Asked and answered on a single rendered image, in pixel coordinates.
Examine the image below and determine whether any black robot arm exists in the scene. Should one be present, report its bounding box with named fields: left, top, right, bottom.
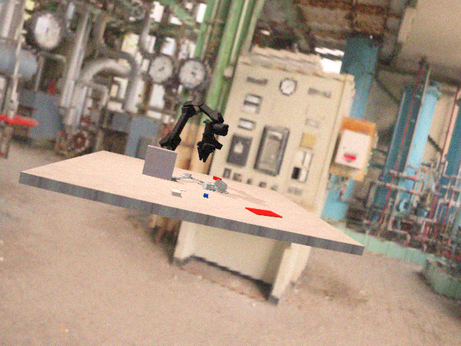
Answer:
left=159, top=100, right=229, bottom=151

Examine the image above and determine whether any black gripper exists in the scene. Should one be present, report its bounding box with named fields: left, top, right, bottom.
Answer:
left=197, top=132, right=215, bottom=163

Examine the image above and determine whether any red rectangular plate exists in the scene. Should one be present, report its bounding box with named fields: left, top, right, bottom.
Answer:
left=245, top=208, right=282, bottom=218

